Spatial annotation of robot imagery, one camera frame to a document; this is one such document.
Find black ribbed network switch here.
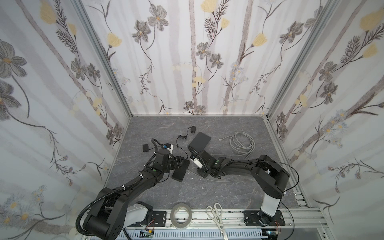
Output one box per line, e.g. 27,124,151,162
172,160,191,183

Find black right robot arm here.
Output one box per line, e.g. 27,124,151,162
191,151,290,227

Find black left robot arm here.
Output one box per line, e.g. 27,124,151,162
75,139,186,240

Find clear tape roll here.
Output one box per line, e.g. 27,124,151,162
170,203,193,230

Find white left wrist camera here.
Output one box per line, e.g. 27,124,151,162
163,143,174,154

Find dark grey flat switch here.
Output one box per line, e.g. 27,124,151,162
188,132,211,153

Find small black adapter with cable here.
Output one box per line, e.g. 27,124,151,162
176,126,197,149

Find coiled grey ethernet cable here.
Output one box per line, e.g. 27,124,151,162
218,131,256,157

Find white handled scissors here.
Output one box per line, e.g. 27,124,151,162
206,203,228,240

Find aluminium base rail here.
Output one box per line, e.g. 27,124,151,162
129,206,329,231

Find white slotted cable duct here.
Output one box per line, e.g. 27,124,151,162
126,229,268,240

